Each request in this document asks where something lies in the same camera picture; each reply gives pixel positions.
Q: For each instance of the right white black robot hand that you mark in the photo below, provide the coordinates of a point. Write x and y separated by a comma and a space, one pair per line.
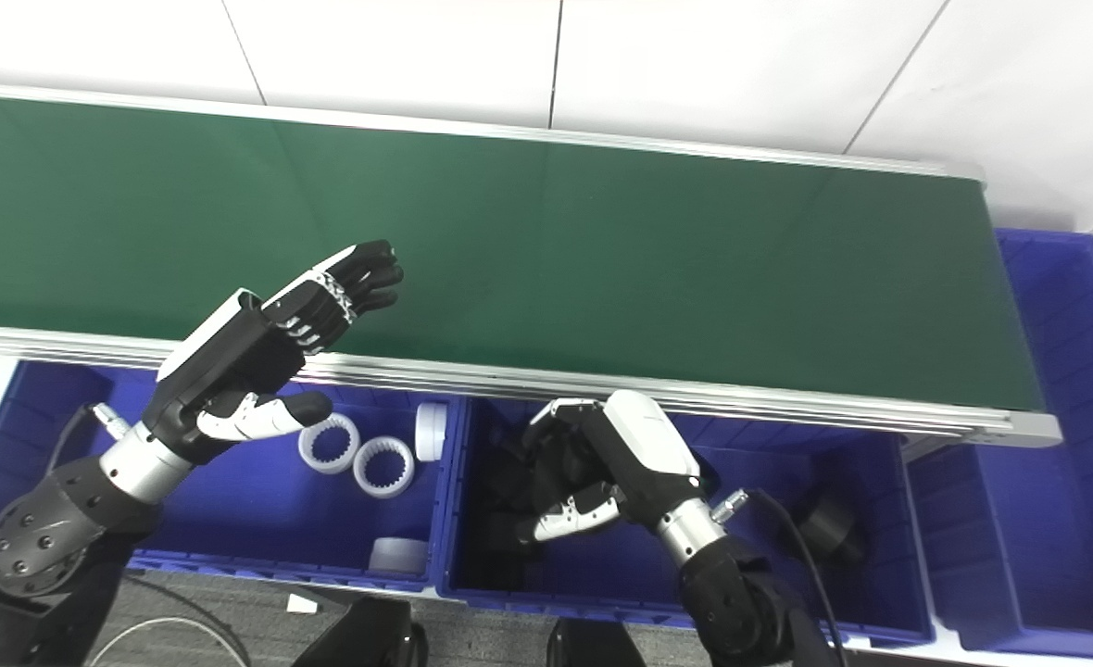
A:
644, 445

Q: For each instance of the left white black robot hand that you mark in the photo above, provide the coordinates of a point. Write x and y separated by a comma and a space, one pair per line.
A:
222, 361

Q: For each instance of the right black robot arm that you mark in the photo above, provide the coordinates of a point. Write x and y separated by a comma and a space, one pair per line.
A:
741, 593

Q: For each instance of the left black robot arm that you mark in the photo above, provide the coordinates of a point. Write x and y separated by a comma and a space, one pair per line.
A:
46, 528

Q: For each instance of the blue bin with white parts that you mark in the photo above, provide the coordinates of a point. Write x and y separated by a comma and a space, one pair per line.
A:
232, 519

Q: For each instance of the green conveyor belt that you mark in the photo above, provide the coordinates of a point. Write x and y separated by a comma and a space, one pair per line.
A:
602, 259

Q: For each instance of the blue bin with black parts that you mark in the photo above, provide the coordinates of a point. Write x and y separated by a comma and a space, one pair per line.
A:
787, 593

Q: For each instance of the black robot body part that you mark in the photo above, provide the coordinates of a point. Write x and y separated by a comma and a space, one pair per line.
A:
593, 646
361, 635

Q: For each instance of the white round disc part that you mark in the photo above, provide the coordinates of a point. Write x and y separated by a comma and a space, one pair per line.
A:
429, 431

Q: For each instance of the white cylinder part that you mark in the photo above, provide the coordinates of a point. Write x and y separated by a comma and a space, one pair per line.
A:
398, 554

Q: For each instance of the empty blue bin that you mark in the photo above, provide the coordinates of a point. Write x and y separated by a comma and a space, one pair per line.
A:
1047, 519

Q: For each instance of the small white tag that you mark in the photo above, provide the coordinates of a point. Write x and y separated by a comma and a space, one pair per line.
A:
301, 604

